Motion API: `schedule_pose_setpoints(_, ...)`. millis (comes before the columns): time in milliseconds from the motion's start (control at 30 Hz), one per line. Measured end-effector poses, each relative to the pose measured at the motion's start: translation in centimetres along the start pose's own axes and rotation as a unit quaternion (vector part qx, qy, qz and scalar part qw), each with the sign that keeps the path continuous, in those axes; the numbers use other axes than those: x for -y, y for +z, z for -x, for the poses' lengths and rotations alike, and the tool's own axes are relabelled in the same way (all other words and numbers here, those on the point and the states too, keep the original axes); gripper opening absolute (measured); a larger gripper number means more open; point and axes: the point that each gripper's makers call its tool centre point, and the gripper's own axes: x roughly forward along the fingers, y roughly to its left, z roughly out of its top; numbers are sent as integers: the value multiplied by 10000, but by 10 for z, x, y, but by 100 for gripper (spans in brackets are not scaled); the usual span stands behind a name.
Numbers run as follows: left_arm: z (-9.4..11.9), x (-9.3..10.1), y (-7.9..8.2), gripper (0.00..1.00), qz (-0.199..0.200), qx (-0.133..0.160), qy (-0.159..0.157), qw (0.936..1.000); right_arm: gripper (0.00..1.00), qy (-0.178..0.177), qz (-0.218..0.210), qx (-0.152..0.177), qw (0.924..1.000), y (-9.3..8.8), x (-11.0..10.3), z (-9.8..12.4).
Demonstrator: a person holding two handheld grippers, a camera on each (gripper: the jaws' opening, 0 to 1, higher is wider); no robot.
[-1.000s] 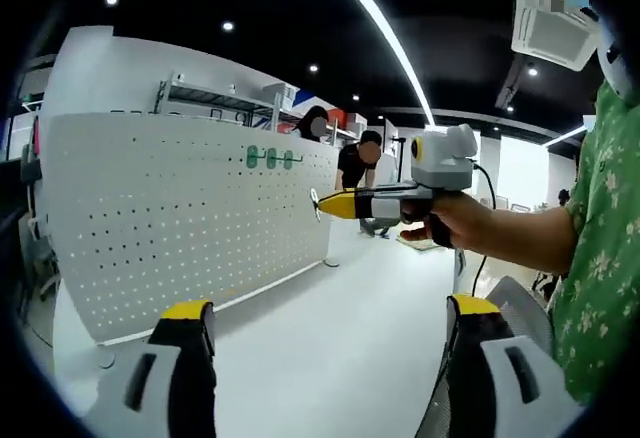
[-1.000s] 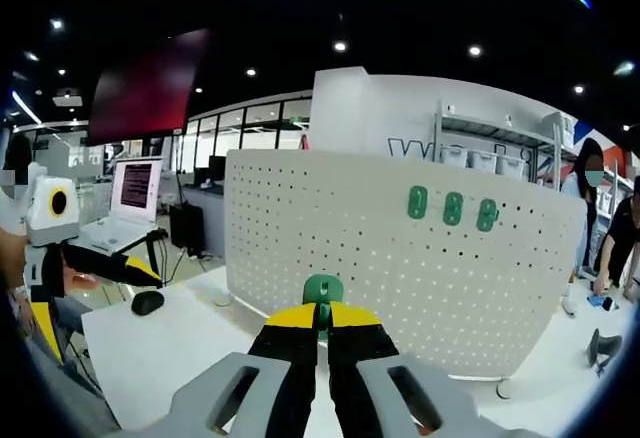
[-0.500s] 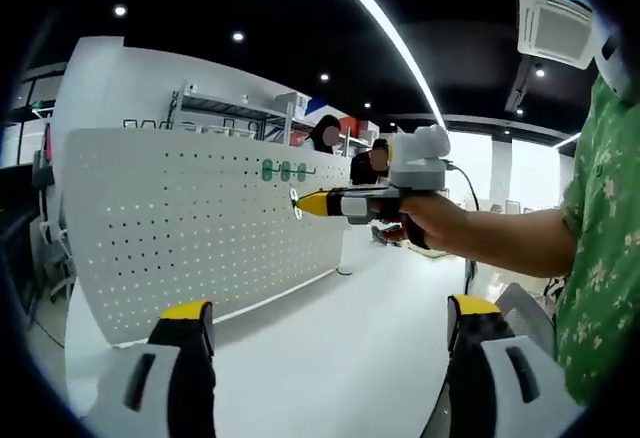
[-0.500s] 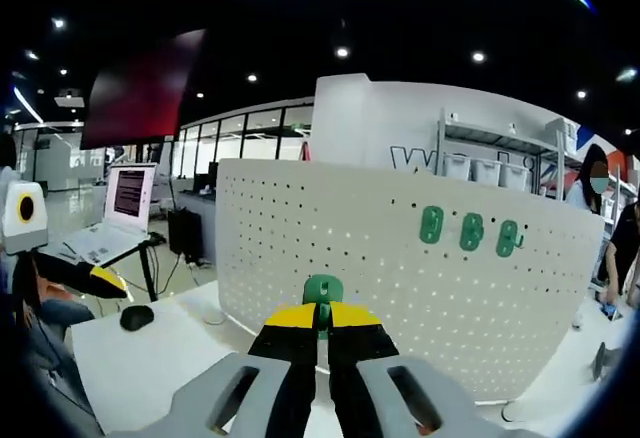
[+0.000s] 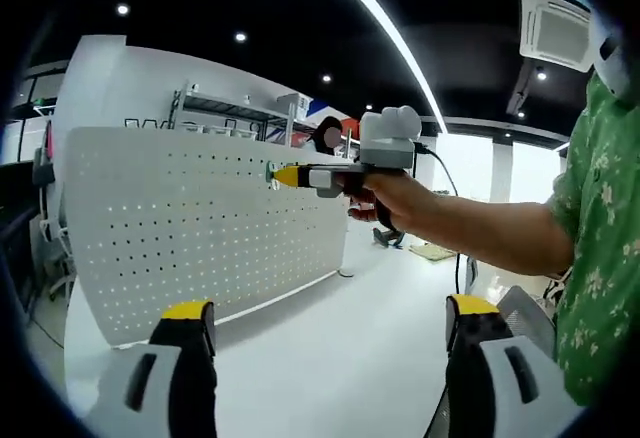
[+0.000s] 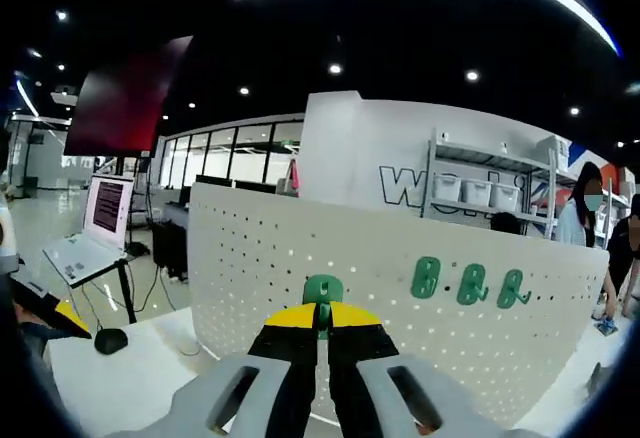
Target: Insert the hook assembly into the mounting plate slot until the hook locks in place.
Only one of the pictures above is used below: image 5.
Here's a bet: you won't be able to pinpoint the green cloth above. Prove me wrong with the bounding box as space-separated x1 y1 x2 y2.
409 242 454 263

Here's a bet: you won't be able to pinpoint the white worn device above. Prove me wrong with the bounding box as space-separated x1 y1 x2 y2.
592 32 634 102

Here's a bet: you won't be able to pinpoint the ceiling spotlights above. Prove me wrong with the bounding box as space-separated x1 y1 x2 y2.
77 0 549 119

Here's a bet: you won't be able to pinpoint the white storage box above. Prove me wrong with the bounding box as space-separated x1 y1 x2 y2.
277 92 311 119

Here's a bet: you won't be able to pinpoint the dark grey curved device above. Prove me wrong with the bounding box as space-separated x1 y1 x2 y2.
372 226 406 250

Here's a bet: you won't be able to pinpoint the long ceiling light strip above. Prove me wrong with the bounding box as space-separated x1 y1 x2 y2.
317 0 449 134

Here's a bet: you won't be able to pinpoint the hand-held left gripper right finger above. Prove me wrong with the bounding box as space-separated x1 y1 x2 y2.
444 293 589 438

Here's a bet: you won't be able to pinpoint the green floral shirt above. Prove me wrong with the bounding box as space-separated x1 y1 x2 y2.
547 65 640 407

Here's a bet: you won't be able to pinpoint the grey mesh chair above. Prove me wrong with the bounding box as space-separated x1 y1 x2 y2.
494 285 557 362

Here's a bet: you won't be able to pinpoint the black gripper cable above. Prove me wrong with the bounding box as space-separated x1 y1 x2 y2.
412 142 465 295

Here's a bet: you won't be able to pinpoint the white perforated mounting plate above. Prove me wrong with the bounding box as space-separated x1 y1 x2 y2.
64 126 357 350

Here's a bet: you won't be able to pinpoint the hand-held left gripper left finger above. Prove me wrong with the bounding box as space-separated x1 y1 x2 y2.
97 299 219 438

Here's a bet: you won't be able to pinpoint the white ceiling air conditioner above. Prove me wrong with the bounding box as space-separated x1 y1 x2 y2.
518 0 599 72

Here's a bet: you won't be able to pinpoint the grey metal shelf unit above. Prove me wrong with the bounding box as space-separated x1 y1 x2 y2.
169 80 361 159

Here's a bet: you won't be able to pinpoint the grey hanging bag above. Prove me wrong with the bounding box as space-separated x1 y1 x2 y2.
32 160 56 187

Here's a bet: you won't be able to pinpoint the white office chair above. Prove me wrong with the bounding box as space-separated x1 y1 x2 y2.
29 207 77 304

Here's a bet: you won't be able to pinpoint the person's right hand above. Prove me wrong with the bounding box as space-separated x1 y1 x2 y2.
347 170 442 234

